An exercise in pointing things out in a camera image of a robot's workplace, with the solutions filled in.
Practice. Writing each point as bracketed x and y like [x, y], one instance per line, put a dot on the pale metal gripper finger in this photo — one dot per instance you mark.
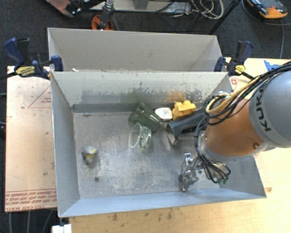
[187, 178]
[188, 158]

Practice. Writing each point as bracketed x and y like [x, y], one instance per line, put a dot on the dark grey box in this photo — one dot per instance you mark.
[182, 127]

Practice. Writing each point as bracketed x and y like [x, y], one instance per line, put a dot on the clear glass cup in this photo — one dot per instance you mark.
[143, 137]

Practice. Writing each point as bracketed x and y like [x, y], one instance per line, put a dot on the white plastic bottle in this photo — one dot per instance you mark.
[164, 113]

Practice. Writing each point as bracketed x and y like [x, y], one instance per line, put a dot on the dark green glass cup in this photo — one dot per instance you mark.
[145, 116]

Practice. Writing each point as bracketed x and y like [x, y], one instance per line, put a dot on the grey metal bin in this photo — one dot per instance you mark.
[116, 169]

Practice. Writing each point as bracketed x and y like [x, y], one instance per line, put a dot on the grey and yellow ball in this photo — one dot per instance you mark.
[89, 154]

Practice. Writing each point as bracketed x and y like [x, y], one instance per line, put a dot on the brown cardboard board red print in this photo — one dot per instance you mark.
[29, 135]

